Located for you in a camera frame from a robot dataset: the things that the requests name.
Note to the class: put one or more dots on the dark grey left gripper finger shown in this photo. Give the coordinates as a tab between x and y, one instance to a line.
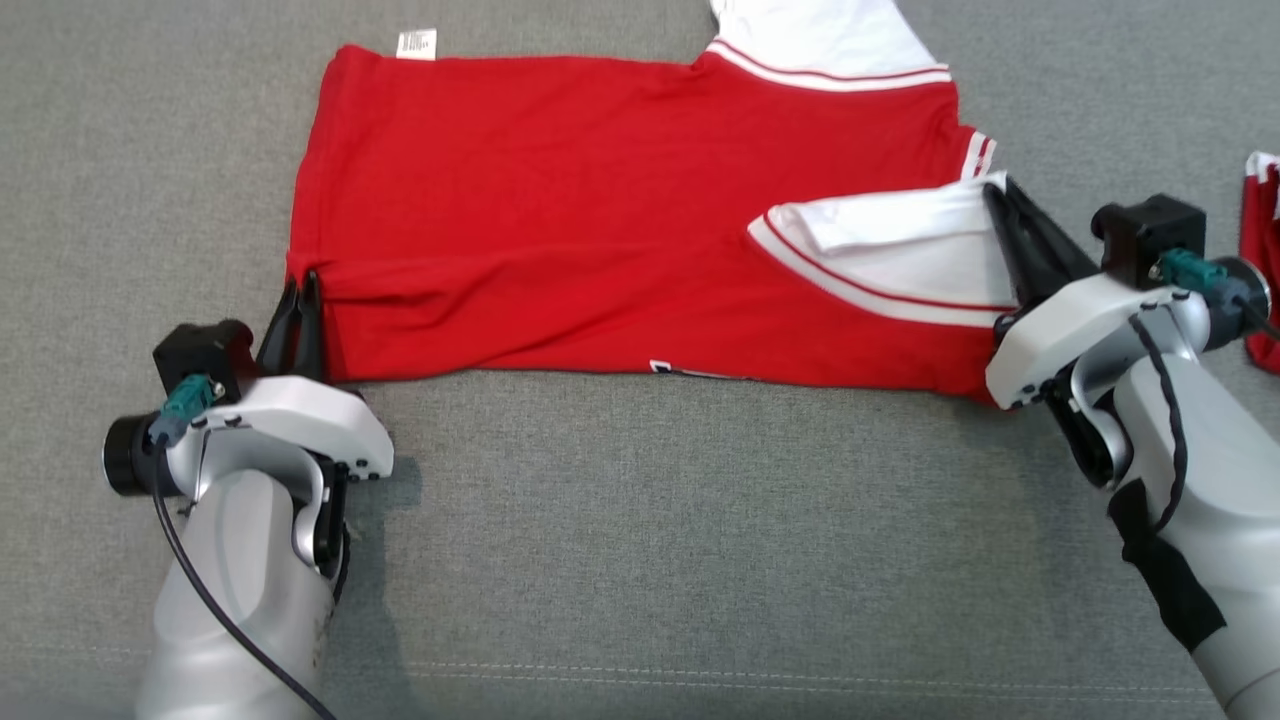
311	330
282	335

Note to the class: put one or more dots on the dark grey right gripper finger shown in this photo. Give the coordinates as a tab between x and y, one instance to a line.
1012	250
1050	245

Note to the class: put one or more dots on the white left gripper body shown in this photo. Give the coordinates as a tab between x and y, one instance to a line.
300	415

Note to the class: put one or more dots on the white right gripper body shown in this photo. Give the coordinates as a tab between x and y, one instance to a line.
1070	325

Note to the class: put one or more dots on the red shorts with white stripe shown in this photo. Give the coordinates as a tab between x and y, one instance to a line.
1262	260

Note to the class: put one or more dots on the red jersey with white sleeves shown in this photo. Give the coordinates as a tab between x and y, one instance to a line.
550	220

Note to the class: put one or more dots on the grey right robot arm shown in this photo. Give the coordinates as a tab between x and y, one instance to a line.
1230	500

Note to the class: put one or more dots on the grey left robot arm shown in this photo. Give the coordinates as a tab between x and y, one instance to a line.
240	600

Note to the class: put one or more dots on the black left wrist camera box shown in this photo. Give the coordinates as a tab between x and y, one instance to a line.
200	350

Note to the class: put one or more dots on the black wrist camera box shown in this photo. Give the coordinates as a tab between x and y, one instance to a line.
200	350
1150	235

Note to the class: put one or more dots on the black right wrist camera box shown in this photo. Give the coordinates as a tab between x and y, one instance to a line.
1150	235

